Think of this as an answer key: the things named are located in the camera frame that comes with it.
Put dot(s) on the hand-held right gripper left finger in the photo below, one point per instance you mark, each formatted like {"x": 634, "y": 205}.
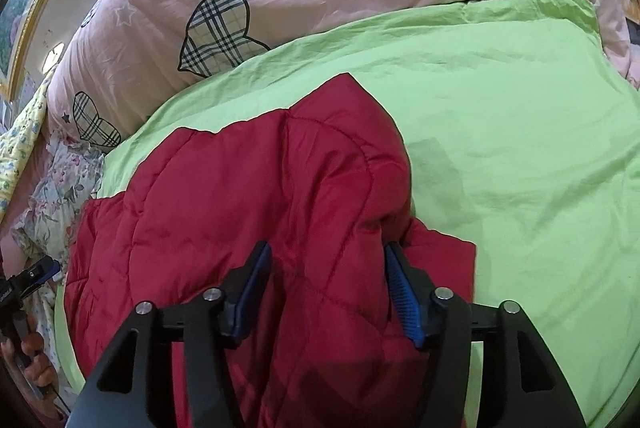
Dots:
{"x": 250, "y": 293}

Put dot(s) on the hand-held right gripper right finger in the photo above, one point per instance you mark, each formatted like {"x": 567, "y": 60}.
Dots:
{"x": 407, "y": 303}

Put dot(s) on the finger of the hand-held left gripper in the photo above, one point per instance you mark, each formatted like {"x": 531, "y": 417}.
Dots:
{"x": 45, "y": 269}

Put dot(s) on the red quilted coat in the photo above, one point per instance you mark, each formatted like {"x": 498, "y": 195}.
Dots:
{"x": 300, "y": 183}

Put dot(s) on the person's left hand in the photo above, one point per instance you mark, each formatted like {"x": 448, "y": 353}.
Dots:
{"x": 42, "y": 373}

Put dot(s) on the pink sheet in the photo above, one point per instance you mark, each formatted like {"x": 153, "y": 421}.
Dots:
{"x": 12, "y": 253}

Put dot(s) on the grey floral ruffled cloth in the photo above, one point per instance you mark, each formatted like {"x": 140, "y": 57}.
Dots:
{"x": 60, "y": 193}

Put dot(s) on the yellow floral cloth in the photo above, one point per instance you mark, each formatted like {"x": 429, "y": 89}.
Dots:
{"x": 25, "y": 143}

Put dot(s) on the green bed sheet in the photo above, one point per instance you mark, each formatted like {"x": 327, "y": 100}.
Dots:
{"x": 500, "y": 133}

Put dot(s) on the gold picture frame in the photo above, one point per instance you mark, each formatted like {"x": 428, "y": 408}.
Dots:
{"x": 20, "y": 33}

